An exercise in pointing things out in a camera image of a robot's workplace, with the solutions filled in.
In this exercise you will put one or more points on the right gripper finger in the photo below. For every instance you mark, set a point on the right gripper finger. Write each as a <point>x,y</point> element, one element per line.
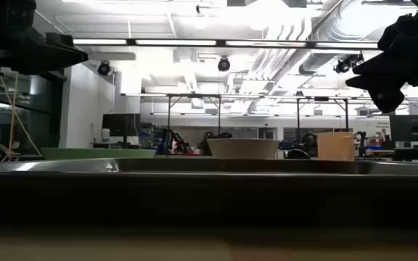
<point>374,67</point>
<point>365,83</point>

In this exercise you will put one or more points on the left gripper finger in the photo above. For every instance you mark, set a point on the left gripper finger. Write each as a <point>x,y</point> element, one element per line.
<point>64,49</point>
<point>54,64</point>

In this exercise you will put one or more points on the pale orange ribbed mug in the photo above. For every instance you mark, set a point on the pale orange ribbed mug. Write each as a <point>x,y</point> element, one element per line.
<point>336,146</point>

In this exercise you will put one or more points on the green plate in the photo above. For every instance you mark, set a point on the green plate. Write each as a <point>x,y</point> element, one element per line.
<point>96,153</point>

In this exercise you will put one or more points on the white ceramic bowl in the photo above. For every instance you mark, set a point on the white ceramic bowl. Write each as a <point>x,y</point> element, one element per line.
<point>243,148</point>

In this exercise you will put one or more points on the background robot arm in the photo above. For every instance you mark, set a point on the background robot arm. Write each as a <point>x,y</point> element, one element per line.
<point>174,145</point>

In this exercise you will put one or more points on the dark brown serving tray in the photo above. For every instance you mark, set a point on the dark brown serving tray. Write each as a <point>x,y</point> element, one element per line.
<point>209,199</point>

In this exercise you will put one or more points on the black ceiling spotlight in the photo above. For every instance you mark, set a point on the black ceiling spotlight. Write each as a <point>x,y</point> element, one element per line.
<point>224,65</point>
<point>104,69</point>
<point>343,65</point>

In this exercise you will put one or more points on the black computer monitor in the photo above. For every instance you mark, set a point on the black computer monitor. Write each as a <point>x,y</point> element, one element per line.
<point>412,128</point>
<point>120,125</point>

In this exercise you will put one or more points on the white container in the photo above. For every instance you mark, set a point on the white container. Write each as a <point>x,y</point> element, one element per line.
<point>105,135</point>

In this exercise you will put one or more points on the black chair back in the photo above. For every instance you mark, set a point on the black chair back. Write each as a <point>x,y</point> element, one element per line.
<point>298,155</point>

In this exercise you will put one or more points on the ceiling light strip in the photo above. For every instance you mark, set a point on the ceiling light strip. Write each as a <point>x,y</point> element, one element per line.
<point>176,42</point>

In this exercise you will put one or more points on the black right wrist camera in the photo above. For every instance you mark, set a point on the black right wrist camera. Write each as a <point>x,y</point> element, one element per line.
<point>401,32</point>

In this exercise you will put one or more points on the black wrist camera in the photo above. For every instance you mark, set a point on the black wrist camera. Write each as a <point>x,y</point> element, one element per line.
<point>401,32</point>
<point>9,14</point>

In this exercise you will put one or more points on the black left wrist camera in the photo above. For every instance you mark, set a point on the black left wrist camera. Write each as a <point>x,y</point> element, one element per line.
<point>9,14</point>

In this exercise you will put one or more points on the black background frame rig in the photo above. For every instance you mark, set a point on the black background frame rig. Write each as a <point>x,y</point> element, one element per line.
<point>194,95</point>
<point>321,98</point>

